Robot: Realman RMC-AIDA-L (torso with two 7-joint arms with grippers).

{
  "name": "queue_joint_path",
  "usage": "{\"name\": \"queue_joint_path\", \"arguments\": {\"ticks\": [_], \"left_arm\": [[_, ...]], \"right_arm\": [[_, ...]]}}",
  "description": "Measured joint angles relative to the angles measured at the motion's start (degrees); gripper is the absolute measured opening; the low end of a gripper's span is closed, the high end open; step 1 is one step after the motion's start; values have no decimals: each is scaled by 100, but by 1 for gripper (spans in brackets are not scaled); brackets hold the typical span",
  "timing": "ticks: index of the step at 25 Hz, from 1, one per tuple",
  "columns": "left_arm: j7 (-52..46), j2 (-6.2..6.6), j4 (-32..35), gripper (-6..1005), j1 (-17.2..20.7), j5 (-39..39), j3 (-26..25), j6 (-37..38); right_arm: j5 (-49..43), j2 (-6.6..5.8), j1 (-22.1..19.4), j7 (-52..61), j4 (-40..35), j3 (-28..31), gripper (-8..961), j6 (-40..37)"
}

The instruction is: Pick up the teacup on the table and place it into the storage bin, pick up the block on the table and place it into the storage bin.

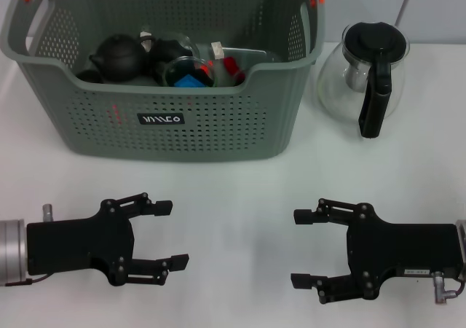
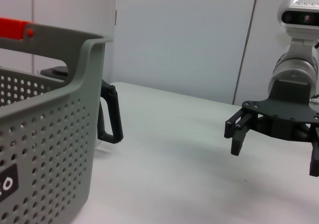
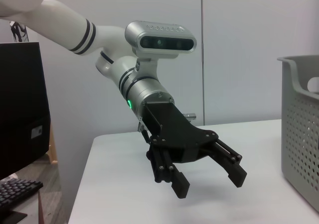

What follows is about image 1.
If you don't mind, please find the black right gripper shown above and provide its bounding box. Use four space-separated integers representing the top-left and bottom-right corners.
290 197 466 305

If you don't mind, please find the clear whitish toy brick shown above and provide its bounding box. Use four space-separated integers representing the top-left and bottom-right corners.
139 29 154 52

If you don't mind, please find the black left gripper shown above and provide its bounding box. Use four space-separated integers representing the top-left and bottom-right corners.
26 192 190 288

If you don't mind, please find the dark red toy brick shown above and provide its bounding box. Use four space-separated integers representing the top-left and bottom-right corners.
221 56 248 85

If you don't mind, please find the grey perforated plastic storage bin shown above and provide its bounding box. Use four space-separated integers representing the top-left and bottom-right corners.
0 0 327 163

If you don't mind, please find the glass coffee pot black lid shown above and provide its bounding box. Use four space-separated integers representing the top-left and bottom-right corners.
316 20 411 139

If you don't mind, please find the black clay teapot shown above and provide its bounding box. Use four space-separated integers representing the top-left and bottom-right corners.
89 34 149 84

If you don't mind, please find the blue square toy brick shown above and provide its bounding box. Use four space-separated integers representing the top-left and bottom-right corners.
174 74 206 89

